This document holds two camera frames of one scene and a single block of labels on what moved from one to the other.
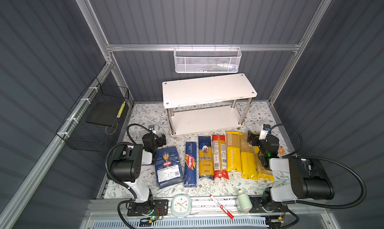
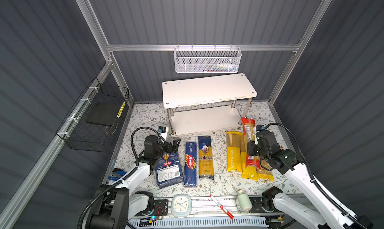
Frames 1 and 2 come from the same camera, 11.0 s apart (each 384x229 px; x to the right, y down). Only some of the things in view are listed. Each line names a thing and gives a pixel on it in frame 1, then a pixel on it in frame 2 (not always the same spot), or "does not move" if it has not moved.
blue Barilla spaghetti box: x=190 y=165 does not move
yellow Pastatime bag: x=248 y=160 does not move
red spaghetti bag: x=219 y=156 → x=248 y=134
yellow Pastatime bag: x=233 y=154 does not move
